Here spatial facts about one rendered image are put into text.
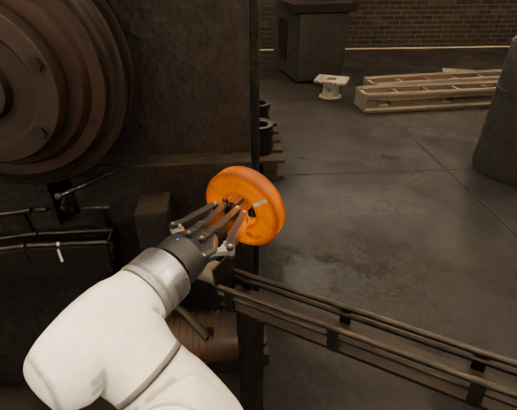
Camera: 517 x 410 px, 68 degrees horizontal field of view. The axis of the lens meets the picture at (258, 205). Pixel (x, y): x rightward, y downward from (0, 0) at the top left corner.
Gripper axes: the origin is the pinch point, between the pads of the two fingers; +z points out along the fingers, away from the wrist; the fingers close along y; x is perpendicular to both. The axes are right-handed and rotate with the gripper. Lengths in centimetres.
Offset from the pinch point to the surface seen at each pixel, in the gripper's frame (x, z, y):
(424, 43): -122, 702, -79
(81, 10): 29.8, -0.2, -31.4
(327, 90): -102, 346, -116
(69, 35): 26.3, -3.3, -32.0
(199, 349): -42.7, -8.3, -10.2
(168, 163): -5.7, 11.7, -29.9
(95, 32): 26.3, 0.6, -30.1
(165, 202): -12.7, 5.3, -26.6
